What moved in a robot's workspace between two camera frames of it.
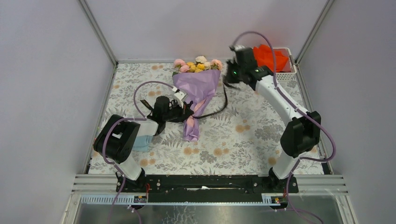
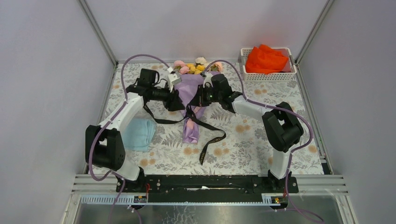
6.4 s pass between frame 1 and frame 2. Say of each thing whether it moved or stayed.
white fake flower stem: stayed
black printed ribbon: moved
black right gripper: moved
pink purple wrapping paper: stayed
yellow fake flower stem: stayed
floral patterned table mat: stayed
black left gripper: moved
